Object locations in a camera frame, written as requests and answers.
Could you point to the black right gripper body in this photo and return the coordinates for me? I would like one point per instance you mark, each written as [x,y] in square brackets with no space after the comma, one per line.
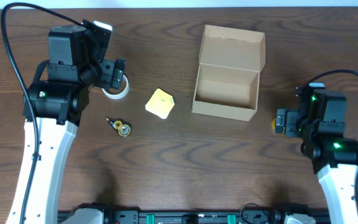
[282,121]

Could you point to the yellow clear tape roll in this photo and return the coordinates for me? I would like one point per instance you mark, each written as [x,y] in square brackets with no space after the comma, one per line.
[273,124]

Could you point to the open cardboard box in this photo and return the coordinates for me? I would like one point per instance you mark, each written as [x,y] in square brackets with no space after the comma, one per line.
[228,79]

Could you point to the yellow black correction tape dispenser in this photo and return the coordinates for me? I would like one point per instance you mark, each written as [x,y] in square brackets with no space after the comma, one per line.
[123,128]

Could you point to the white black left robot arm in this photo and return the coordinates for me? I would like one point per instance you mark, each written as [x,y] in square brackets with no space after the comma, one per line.
[57,96]

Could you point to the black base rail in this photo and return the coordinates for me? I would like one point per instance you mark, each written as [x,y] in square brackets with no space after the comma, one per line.
[249,213]

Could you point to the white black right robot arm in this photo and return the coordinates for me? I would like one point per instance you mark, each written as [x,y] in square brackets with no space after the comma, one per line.
[319,122]

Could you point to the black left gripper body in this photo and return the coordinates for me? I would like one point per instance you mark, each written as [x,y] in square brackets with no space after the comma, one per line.
[117,73]

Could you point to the white masking tape roll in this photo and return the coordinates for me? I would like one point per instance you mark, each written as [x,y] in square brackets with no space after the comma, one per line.
[121,94]

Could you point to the yellow sticky note pad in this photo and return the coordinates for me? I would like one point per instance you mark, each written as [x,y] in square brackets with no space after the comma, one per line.
[160,104]

